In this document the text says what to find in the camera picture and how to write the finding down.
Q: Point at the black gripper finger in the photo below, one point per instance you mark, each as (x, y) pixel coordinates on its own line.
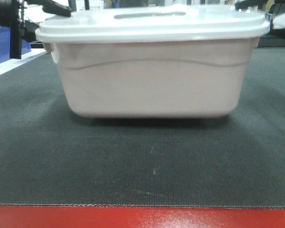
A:
(52, 7)

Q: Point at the white lidded plastic bin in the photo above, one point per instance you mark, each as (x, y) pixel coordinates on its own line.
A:
(162, 62)

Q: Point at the blue bin far left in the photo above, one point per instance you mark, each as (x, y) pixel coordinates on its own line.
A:
(2, 45)

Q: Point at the dark grey carpet mat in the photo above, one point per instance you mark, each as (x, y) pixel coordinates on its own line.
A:
(51, 156)

